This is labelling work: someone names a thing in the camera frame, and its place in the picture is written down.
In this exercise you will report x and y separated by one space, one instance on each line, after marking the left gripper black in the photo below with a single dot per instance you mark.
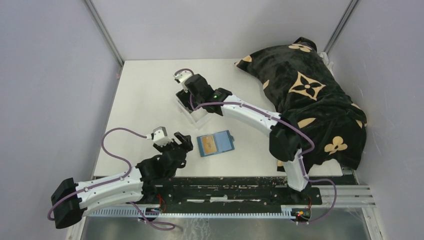
185 141

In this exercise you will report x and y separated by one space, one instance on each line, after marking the black blanket with beige flowers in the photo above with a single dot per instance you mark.
297 82

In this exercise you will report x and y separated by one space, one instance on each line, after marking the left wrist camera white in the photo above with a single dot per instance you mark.
159 136

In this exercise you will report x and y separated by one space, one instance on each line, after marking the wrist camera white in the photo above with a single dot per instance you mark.
182 76
159 136

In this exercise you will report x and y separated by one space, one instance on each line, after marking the clear plastic tray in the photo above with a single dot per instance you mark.
197 118

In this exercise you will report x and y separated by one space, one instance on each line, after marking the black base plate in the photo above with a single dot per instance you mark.
226 195

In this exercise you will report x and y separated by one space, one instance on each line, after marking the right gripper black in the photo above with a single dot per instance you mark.
185 97

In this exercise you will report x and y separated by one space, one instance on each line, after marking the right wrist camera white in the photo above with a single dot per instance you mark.
182 76

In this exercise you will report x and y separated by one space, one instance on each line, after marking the blue leather card holder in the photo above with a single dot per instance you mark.
224 143

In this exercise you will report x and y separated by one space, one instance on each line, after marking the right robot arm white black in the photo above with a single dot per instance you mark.
284 135

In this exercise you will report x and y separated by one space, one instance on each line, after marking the gold VIP card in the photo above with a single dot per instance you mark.
208 144

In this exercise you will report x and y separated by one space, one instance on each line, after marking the white slotted cable duct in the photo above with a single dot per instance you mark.
149 212

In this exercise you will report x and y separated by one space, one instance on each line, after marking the aluminium rail frame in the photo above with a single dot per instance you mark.
347 213

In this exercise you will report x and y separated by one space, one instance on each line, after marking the white crumpled cloth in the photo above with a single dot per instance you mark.
329 64

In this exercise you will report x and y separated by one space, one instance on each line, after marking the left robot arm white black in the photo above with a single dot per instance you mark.
72 201

